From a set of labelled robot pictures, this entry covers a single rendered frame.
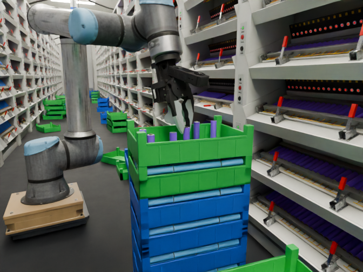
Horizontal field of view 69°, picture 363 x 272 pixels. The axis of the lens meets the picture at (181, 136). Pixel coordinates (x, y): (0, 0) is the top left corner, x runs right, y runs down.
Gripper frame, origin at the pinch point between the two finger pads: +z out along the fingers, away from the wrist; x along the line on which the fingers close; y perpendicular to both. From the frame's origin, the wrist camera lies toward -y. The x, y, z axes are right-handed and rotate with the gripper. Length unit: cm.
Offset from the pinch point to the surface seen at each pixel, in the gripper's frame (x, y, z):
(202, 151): 4.1, -7.2, 6.3
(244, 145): -6.1, -13.0, 7.3
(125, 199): -29, 82, 35
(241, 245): -6.8, -5.9, 35.7
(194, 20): -81, 49, -62
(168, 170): 11.1, -1.5, 8.9
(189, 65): -78, 57, -37
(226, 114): -49, 19, -2
